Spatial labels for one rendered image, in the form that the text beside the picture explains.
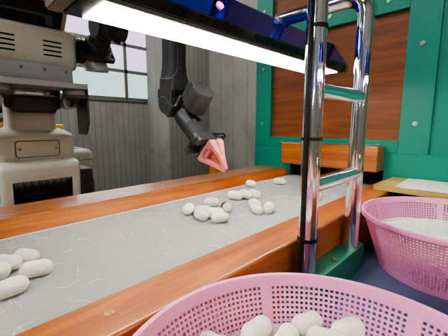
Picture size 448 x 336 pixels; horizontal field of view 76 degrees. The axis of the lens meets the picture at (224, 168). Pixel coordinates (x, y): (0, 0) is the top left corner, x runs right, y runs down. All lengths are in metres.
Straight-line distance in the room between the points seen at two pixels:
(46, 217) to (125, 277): 0.26
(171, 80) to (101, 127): 2.95
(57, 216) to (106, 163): 3.15
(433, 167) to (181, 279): 0.73
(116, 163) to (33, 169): 2.77
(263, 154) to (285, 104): 0.20
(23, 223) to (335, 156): 0.76
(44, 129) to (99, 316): 0.90
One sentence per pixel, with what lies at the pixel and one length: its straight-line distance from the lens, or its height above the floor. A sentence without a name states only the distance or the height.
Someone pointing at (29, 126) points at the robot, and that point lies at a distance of 1.11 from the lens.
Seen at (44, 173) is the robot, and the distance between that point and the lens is 1.06.
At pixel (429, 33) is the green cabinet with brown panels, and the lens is 0.92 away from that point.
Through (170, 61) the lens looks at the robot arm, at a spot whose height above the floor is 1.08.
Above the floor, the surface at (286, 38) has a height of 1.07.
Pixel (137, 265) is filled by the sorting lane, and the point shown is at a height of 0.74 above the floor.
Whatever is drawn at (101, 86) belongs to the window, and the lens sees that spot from 3.71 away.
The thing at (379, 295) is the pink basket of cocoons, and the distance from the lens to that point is 0.31.
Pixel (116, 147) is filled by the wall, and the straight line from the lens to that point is 3.77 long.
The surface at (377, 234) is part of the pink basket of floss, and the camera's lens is 0.54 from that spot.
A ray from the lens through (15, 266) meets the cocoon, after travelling 0.44.
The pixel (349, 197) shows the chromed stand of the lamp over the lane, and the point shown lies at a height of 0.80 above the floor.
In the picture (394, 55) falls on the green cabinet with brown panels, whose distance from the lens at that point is 0.94.
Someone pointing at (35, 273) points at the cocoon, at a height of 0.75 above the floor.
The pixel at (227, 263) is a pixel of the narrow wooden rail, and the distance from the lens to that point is 0.34.
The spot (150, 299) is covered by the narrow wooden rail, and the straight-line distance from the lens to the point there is 0.29.
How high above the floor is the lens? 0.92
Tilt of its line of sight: 9 degrees down
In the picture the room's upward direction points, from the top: straight up
